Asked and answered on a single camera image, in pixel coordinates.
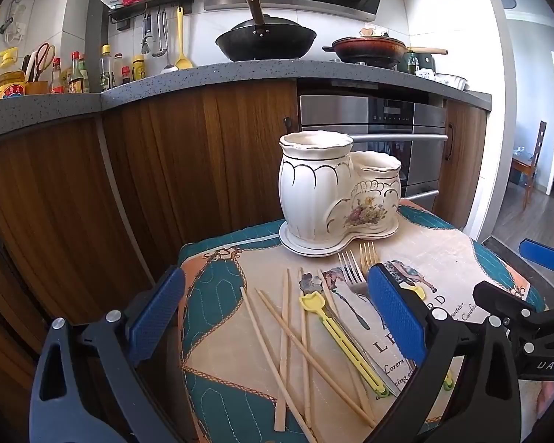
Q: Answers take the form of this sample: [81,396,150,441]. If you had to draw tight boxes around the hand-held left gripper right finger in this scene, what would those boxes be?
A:
[366,263,526,443]

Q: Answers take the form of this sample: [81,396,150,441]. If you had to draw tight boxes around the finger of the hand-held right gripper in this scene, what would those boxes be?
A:
[472,281,543,333]
[518,238,554,274]

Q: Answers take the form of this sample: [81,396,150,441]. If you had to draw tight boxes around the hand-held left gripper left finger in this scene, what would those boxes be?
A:
[29,265,199,443]

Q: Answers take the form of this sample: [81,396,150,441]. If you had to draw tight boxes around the yellow plastic utensil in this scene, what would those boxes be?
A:
[399,285,456,391]
[299,292,392,398]

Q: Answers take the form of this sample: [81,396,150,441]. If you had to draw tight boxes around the silver fork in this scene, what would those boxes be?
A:
[337,250,375,306]

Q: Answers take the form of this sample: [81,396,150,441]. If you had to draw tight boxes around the gold fork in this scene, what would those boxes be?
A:
[359,241,382,271]

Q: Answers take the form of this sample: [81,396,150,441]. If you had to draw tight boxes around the white floral ceramic utensil holder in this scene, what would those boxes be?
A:
[278,130,403,252]

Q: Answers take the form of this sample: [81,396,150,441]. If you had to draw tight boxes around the wooden chair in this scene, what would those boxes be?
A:
[511,120,548,209]

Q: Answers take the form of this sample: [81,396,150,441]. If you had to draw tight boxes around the patterned table cloth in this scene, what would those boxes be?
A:
[178,198,548,443]

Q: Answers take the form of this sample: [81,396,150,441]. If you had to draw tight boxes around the white ceramic saucer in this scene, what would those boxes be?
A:
[278,219,400,258]

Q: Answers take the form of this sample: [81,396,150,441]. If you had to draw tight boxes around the narrow wooden kitchen cabinet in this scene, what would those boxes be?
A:
[431,99,489,237]

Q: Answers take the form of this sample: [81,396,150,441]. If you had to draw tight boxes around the wide wooden kitchen cabinet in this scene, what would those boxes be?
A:
[0,78,301,443]

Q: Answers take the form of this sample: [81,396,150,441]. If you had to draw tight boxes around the stainless steel built-in oven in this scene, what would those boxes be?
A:
[298,93,449,212]

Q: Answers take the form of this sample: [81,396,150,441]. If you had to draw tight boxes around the steel ladle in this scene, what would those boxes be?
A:
[160,9,180,75]

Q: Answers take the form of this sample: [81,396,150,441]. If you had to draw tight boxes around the yellow cap oil bottle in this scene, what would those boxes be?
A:
[99,45,114,92]

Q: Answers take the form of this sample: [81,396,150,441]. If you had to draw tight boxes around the red cap sauce bottle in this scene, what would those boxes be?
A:
[69,51,85,94]
[50,58,66,94]

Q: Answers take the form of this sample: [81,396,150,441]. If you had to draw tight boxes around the steel skimmer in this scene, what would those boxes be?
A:
[151,9,169,59]

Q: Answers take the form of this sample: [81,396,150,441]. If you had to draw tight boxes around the steel slotted spatula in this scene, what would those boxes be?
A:
[140,11,153,55]

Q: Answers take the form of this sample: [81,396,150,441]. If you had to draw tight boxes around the large cooking oil jug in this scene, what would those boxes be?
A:
[0,71,27,102]

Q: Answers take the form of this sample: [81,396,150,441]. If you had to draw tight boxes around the red frying pan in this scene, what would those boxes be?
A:
[322,35,448,68]

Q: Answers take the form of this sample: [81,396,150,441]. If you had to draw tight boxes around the red handled scissors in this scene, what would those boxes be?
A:
[30,42,57,83]

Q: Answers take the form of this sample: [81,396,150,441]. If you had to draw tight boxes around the black wok with wooden handle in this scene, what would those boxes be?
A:
[215,0,318,62]

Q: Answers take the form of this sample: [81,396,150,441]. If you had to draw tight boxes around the black wall shelf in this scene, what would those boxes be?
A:
[108,0,197,33]

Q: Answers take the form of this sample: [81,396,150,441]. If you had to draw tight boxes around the white cable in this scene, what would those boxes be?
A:
[0,0,32,43]

